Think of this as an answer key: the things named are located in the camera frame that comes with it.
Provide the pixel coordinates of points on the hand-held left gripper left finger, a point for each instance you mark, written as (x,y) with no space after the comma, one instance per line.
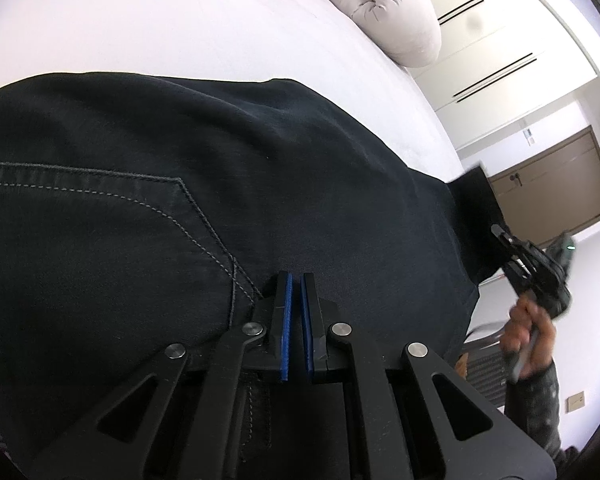
(285,325)

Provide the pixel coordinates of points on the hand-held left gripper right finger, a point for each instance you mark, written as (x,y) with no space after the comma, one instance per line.
(307,325)

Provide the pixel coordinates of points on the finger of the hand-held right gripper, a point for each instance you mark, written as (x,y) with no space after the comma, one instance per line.
(505,240)

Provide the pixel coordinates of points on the black denim pants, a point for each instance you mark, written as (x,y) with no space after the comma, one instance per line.
(205,235)

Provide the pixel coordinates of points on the person's right forearm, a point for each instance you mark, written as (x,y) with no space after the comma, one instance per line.
(540,420)

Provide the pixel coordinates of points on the person's right hand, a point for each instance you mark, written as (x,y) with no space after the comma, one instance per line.
(527,340)

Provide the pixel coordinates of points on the brown door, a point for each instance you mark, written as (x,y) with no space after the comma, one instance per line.
(555,190)

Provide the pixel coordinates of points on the dark ribbed object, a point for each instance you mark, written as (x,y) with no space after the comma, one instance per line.
(482,372)

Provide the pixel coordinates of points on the white wardrobe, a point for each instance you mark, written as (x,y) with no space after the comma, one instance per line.
(500,45)

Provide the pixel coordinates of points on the rolled beige duvet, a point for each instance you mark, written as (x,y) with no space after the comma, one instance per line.
(380,5)

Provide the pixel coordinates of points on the bed with white sheet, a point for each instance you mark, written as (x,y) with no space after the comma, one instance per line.
(180,15)

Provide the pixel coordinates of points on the white wall control panel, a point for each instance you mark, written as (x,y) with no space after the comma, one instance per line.
(529,136)

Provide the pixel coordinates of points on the beige wall socket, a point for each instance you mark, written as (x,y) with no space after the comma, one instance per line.
(575,401)

